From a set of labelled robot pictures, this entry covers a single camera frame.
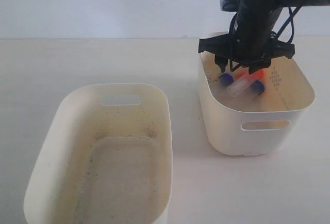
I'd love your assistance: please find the orange-capped clear tube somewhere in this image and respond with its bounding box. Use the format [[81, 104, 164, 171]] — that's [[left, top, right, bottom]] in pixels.
[[226, 70, 265, 97]]

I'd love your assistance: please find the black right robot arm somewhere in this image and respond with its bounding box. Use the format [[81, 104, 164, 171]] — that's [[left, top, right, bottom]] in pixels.
[[198, 0, 329, 74]]

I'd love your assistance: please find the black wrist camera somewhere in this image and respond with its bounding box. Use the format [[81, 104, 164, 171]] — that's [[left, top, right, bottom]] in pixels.
[[220, 0, 240, 12]]

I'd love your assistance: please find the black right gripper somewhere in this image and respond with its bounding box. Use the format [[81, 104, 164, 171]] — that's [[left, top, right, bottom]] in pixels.
[[198, 4, 295, 74]]

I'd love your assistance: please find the blue-capped clear tube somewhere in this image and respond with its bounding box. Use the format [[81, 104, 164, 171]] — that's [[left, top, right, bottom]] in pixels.
[[219, 73, 234, 88]]

